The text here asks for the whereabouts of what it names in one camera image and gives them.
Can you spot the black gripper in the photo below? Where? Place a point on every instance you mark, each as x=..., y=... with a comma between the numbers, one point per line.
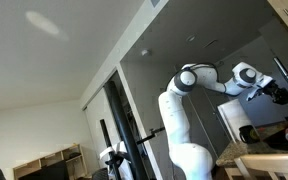
x=279, y=92

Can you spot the black rectangular tray bowl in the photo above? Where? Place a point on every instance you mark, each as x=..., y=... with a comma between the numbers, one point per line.
x=279, y=141

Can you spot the black mug yellow logo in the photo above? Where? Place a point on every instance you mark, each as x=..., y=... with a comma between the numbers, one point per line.
x=250, y=135

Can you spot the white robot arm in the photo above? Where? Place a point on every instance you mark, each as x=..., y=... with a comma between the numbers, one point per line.
x=174, y=113

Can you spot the dark slanted metal bar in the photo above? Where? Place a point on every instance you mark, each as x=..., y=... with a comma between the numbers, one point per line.
x=285, y=75

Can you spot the large wooden slat chair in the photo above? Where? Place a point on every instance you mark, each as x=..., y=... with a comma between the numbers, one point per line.
x=270, y=163

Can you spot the recessed ceiling light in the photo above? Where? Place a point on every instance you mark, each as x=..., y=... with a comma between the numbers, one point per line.
x=191, y=38

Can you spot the white smoke detector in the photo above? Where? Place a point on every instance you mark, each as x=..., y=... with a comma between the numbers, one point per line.
x=145, y=52

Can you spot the thick black pole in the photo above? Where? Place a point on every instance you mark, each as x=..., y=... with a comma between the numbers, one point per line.
x=124, y=130

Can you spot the thin black stand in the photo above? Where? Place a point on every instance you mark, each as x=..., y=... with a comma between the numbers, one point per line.
x=105, y=140

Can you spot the wooden shelf unit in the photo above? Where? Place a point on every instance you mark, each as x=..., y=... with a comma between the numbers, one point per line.
x=50, y=156

